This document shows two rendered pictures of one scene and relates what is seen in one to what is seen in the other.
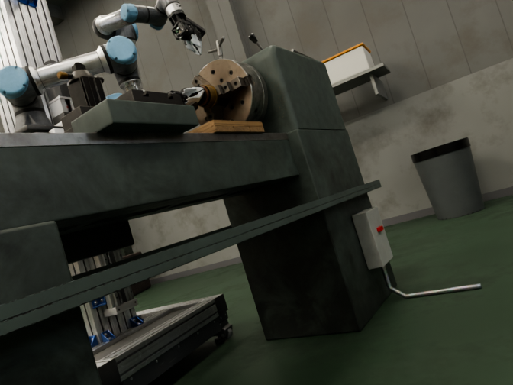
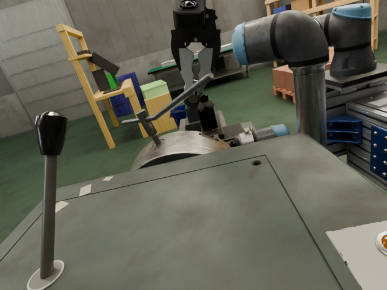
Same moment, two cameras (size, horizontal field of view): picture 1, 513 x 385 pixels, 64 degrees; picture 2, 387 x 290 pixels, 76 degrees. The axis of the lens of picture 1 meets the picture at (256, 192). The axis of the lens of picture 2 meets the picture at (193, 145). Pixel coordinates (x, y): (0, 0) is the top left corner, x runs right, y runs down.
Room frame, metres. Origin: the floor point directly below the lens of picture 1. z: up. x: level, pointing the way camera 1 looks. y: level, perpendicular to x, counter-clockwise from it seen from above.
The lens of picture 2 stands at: (2.23, -0.19, 1.43)
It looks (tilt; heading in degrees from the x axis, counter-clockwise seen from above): 23 degrees down; 154
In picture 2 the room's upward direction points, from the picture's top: 16 degrees counter-clockwise
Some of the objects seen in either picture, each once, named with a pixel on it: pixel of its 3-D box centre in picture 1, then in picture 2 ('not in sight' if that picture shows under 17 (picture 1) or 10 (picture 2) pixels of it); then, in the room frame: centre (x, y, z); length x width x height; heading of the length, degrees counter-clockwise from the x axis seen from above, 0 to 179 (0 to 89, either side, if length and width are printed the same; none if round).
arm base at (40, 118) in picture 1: (33, 124); (352, 57); (1.69, 0.81, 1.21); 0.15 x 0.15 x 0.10
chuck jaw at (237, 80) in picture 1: (233, 86); not in sight; (1.61, -0.04, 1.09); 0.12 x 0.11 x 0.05; 57
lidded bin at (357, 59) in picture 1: (348, 69); not in sight; (4.31, -1.32, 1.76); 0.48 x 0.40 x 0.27; 63
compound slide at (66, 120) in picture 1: (101, 121); (212, 133); (1.26, 0.39, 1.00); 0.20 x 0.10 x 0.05; 147
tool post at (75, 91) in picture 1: (89, 97); (207, 117); (1.24, 0.40, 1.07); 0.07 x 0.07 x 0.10; 57
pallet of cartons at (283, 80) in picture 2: not in sight; (318, 75); (-0.59, 3.94, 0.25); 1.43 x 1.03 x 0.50; 59
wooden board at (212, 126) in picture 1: (203, 143); not in sight; (1.52, 0.13, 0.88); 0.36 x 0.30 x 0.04; 57
